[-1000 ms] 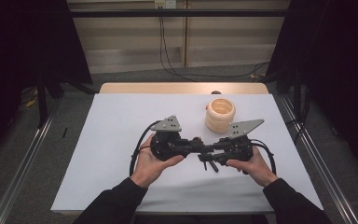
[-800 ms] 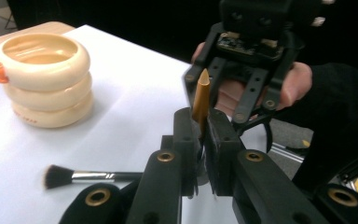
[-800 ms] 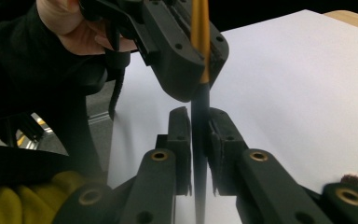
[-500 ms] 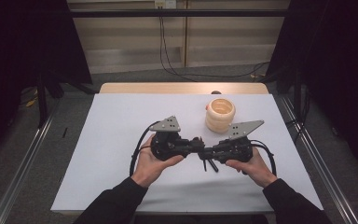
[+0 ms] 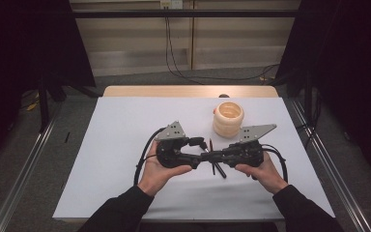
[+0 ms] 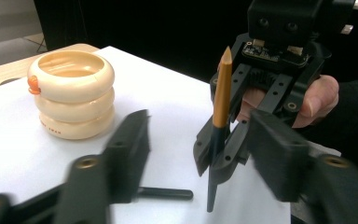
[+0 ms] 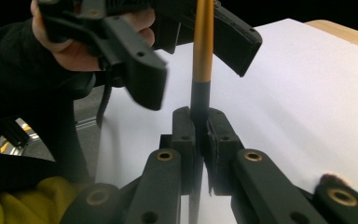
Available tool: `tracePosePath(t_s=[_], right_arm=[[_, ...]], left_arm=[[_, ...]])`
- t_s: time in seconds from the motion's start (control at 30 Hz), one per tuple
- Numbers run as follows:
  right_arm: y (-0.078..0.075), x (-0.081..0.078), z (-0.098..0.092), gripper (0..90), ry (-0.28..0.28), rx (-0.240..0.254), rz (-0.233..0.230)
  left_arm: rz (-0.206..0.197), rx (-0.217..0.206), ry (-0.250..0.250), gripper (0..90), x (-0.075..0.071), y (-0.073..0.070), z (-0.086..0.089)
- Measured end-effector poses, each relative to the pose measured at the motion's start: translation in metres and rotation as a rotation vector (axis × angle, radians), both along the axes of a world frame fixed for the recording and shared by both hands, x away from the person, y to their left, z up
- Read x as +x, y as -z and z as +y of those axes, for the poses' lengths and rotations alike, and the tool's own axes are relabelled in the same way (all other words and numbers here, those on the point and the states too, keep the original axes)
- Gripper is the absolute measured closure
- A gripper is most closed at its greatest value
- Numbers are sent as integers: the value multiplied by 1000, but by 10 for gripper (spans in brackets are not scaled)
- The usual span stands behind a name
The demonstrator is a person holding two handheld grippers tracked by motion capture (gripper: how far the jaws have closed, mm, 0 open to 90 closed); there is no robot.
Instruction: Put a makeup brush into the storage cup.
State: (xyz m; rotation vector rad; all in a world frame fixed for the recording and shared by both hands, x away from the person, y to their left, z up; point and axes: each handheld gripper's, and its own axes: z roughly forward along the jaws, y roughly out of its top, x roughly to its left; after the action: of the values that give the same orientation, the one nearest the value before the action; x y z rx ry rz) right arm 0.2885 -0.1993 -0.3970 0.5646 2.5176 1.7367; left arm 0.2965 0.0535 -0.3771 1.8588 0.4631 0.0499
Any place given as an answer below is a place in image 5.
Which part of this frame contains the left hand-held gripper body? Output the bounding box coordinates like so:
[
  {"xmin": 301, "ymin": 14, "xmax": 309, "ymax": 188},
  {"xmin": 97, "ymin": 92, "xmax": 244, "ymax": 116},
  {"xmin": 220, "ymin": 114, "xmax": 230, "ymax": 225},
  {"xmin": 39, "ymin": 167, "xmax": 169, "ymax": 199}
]
[{"xmin": 154, "ymin": 121, "xmax": 204, "ymax": 170}]

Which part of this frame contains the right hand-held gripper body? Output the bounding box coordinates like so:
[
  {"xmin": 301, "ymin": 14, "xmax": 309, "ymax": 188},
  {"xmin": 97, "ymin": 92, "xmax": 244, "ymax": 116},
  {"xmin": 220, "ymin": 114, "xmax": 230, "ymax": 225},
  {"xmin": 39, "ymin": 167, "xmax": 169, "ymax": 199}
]
[{"xmin": 221, "ymin": 123, "xmax": 278, "ymax": 168}]

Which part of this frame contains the black makeup brush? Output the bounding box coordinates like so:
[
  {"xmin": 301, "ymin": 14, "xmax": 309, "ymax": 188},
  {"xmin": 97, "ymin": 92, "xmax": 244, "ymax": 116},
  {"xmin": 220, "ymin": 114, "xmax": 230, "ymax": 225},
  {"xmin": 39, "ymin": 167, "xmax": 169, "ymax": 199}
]
[{"xmin": 203, "ymin": 144, "xmax": 228, "ymax": 179}]

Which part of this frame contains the cream ringed holder cup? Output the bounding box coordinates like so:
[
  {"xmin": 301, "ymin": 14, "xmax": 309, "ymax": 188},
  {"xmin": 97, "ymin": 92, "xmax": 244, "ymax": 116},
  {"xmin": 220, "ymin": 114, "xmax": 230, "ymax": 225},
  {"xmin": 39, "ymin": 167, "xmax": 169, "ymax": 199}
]
[{"xmin": 212, "ymin": 101, "xmax": 245, "ymax": 139}]

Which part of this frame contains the person's right hand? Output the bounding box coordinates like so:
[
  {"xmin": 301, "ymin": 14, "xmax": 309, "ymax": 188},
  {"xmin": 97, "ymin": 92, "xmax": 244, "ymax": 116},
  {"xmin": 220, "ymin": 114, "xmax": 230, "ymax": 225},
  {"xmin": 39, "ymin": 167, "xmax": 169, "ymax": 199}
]
[{"xmin": 234, "ymin": 159, "xmax": 289, "ymax": 195}]

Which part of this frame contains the person's left hand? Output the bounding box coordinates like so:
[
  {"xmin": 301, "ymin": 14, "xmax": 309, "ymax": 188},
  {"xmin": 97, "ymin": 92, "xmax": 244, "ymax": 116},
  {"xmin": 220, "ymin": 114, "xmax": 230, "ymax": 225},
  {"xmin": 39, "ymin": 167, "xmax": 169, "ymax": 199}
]
[{"xmin": 137, "ymin": 139, "xmax": 193, "ymax": 197}]

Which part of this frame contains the light wooden table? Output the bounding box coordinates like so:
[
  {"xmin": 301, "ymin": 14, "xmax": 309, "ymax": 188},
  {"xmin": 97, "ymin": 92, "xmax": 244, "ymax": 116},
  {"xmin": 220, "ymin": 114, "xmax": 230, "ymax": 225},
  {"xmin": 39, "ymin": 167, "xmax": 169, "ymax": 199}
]
[{"xmin": 101, "ymin": 85, "xmax": 279, "ymax": 99}]

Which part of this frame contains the white table mat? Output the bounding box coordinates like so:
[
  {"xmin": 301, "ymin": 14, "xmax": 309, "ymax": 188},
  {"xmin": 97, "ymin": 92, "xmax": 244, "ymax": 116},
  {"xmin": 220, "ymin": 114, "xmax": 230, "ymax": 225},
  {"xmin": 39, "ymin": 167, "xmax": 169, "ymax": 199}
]
[{"xmin": 51, "ymin": 96, "xmax": 336, "ymax": 223}]

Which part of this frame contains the black horizontal bar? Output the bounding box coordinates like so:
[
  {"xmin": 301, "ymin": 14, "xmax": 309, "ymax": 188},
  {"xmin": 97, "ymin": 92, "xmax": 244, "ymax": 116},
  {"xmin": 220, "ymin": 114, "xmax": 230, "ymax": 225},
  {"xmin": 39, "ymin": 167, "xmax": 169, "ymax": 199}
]
[{"xmin": 71, "ymin": 9, "xmax": 299, "ymax": 19}]

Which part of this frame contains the black curtain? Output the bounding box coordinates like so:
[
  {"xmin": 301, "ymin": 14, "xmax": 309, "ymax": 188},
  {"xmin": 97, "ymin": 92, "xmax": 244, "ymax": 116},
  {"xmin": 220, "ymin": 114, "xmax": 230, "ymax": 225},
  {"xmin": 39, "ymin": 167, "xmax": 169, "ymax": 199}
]
[
  {"xmin": 0, "ymin": 0, "xmax": 97, "ymax": 165},
  {"xmin": 275, "ymin": 0, "xmax": 371, "ymax": 177}
]

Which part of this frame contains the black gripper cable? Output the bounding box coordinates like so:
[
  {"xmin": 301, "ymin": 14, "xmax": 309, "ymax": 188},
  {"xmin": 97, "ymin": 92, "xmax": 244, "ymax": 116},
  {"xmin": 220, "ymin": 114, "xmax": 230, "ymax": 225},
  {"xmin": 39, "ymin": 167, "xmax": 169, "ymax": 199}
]
[
  {"xmin": 133, "ymin": 127, "xmax": 167, "ymax": 187},
  {"xmin": 260, "ymin": 143, "xmax": 290, "ymax": 185}
]

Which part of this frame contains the metal floor rail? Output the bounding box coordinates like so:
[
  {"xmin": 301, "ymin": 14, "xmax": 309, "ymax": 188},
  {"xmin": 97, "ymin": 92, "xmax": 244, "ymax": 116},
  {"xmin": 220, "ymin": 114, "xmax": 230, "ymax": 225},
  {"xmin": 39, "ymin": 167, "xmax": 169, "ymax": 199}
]
[
  {"xmin": 0, "ymin": 101, "xmax": 65, "ymax": 232},
  {"xmin": 289, "ymin": 98, "xmax": 371, "ymax": 232}
]

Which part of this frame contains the black wall cable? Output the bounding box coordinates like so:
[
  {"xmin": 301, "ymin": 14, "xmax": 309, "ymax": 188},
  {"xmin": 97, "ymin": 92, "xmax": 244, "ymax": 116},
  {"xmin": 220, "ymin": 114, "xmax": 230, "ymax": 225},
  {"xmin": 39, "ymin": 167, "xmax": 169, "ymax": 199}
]
[
  {"xmin": 166, "ymin": 17, "xmax": 206, "ymax": 86},
  {"xmin": 164, "ymin": 7, "xmax": 281, "ymax": 82}
]

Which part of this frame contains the white wall socket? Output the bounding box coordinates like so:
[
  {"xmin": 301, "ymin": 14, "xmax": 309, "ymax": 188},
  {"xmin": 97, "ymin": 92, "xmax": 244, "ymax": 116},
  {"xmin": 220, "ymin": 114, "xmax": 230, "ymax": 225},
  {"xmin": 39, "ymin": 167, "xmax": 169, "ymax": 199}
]
[{"xmin": 159, "ymin": 0, "xmax": 184, "ymax": 10}]

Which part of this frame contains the black stand post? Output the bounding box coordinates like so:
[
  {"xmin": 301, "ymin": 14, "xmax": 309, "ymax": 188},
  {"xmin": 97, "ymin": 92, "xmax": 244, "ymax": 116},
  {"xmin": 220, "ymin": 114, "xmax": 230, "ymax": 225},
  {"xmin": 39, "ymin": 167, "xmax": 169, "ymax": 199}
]
[{"xmin": 38, "ymin": 74, "xmax": 51, "ymax": 133}]

